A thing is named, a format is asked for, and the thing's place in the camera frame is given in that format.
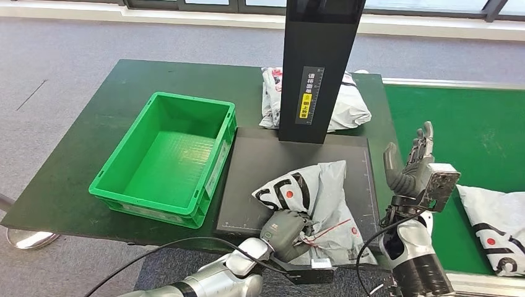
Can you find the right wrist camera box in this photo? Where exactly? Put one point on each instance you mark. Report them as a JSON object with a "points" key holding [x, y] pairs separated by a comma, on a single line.
{"points": [[443, 184]]}

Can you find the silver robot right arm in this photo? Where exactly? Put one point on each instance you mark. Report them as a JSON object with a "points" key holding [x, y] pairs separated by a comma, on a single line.
{"points": [[414, 254]]}

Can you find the black scanner base plate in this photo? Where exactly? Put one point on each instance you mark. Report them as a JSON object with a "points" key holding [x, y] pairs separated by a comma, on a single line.
{"points": [[254, 164]]}

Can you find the green conveyor belt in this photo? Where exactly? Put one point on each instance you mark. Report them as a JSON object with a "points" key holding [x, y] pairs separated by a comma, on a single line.
{"points": [[471, 123]]}

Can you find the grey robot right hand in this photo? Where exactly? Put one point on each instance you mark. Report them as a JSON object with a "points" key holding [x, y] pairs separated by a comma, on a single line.
{"points": [[418, 164]]}

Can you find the dark window frame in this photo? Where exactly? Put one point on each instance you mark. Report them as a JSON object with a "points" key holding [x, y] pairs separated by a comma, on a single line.
{"points": [[164, 5]]}

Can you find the grey poly mailer parcel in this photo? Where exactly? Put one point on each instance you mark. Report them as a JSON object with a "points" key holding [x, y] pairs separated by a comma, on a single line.
{"points": [[350, 104], [328, 192], [492, 217]]}

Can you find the black scanner tower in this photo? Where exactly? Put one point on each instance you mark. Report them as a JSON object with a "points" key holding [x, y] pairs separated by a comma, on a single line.
{"points": [[318, 49]]}

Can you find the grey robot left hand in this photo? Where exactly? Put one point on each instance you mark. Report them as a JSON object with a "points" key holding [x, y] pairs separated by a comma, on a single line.
{"points": [[283, 231]]}

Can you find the dark green table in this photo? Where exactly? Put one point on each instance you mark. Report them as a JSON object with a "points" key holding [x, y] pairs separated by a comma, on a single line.
{"points": [[61, 184]]}

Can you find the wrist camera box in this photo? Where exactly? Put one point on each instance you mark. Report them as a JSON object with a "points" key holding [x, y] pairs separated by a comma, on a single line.
{"points": [[443, 184], [307, 274]]}

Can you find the chrome stand base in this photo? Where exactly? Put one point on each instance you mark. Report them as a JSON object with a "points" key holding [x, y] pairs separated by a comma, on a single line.
{"points": [[28, 240]]}

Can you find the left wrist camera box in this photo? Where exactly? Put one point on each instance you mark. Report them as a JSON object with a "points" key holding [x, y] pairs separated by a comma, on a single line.
{"points": [[307, 274]]}

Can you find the green plastic crate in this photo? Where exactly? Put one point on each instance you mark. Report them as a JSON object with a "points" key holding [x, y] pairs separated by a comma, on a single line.
{"points": [[172, 164]]}

